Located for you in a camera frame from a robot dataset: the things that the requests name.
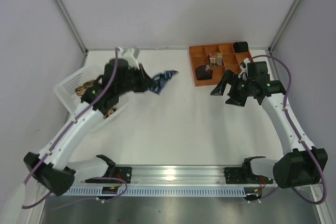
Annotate navy striped tie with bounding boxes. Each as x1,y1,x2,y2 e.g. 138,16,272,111
149,70,179,95

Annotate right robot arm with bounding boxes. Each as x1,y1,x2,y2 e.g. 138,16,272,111
211,70,328,189

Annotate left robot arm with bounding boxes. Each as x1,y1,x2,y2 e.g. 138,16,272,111
24,47,155,196

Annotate colourful rolled tie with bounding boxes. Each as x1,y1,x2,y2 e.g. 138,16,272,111
208,52,223,67

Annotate wooden compartment tray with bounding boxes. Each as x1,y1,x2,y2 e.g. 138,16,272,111
189,42,252,87

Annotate dark maroon rolled tie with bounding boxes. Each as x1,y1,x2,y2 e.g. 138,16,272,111
195,65,213,80

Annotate black rolled tie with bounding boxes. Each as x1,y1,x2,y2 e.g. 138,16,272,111
233,41,249,53

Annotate floral patterned tie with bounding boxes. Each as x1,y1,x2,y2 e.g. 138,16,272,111
75,79,117,120

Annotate white plastic basket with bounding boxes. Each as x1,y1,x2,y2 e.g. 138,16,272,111
54,65,130,132

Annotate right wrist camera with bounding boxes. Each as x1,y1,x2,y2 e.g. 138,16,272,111
238,58,270,82

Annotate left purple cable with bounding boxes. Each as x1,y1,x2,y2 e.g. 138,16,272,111
20,47,129,210

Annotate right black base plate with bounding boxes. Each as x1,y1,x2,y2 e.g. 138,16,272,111
224,167,273,185

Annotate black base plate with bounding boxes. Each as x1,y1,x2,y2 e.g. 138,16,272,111
224,167,273,185
85,166,132,184

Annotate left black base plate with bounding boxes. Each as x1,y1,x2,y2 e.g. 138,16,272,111
85,166,132,184

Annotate aluminium mounting rail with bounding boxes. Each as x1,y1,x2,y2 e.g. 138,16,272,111
76,165,279,186

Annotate white slotted cable duct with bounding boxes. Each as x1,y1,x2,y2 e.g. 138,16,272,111
64,186,246,197

